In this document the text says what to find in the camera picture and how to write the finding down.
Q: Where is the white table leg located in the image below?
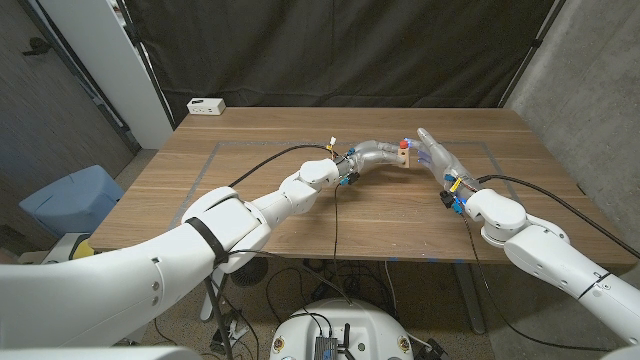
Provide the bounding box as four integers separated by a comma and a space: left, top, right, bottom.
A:
199, 269, 226, 322

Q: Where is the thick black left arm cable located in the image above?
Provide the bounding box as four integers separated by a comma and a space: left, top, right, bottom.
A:
228, 143, 337, 189

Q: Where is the black floor device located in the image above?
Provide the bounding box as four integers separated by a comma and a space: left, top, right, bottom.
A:
424, 338, 449, 360

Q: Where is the white power strip box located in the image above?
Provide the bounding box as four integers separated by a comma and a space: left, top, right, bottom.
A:
186, 97, 227, 116

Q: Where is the black backdrop curtain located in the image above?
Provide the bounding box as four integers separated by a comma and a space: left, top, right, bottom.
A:
122, 0, 556, 124

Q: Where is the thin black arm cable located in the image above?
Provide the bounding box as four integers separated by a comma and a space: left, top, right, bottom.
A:
459, 212, 611, 353
224, 183, 354, 304

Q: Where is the dark grey door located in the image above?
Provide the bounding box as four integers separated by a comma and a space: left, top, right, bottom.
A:
0, 0, 141, 211

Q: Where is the blue plastic bin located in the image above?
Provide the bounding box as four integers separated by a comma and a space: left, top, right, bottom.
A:
18, 164, 125, 240

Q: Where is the black backdrop stand pole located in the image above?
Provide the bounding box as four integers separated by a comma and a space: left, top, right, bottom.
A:
497, 0, 569, 109
113, 0, 177, 131

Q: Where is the white robot torso edge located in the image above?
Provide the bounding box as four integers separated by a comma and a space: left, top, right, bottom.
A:
0, 346, 204, 360

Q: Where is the round black floor fan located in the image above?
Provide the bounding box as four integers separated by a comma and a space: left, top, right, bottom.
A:
232, 257, 270, 289

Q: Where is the grey electronics box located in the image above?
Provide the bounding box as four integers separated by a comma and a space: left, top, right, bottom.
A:
313, 335, 340, 360

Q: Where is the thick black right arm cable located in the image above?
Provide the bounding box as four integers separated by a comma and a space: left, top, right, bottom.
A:
477, 174, 640, 260

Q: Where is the black floor cable bundle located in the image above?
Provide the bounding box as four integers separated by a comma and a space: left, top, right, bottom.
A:
264, 257, 399, 326

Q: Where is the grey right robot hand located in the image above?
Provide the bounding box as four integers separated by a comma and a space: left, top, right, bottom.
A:
404, 127, 484, 201

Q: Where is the black and white floor gadget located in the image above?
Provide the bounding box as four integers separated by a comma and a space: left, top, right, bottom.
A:
210, 307, 250, 356

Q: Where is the white column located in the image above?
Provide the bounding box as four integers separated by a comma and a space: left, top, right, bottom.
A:
37, 0, 174, 150

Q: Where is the grey tape outline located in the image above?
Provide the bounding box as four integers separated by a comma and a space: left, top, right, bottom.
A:
169, 140, 556, 264

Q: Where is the black door handle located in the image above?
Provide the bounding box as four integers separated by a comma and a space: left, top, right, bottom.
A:
21, 37, 53, 56

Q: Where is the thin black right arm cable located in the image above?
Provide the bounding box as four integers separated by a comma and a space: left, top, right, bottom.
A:
459, 212, 611, 353

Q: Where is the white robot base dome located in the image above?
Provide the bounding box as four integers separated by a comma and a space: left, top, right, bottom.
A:
269, 298, 415, 360

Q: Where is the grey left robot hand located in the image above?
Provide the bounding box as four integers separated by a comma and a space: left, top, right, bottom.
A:
342, 139, 407, 184

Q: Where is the grey table leg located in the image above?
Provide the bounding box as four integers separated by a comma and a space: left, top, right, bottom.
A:
452, 263, 487, 335

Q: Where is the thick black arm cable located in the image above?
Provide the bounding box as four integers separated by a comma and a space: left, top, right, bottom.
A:
228, 143, 337, 189
477, 174, 640, 260

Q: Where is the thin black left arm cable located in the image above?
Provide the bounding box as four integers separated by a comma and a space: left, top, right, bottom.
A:
224, 183, 354, 304

